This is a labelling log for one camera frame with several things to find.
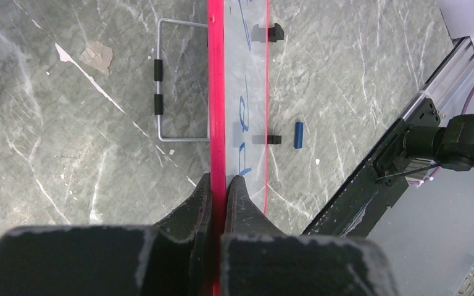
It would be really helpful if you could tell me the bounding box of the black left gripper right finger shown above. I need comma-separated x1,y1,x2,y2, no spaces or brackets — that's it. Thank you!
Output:
220,176,399,295

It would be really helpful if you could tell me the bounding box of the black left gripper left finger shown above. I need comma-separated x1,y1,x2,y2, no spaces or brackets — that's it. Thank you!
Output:
0,174,212,295

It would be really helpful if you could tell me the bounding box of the blue marker cap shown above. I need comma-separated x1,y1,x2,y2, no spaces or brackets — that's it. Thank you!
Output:
294,121,304,149

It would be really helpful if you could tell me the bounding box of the pink-framed whiteboard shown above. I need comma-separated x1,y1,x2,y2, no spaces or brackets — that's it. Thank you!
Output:
206,0,270,296

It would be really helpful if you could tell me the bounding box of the black whiteboard foot clip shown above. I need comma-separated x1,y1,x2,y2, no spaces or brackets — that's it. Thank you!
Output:
267,134,282,145
267,23,285,43

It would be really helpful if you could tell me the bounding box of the beige tape scrap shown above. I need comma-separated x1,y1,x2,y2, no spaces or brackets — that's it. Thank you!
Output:
79,41,114,76

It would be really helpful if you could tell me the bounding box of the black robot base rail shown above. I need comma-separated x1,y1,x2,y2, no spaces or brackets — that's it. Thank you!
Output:
302,97,443,238

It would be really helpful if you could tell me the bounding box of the grey wire whiteboard stand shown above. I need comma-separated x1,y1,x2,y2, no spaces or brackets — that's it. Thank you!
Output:
153,18,210,143

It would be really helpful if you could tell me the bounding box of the aluminium extrusion rail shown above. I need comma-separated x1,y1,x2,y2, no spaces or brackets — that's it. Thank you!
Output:
399,36,474,120

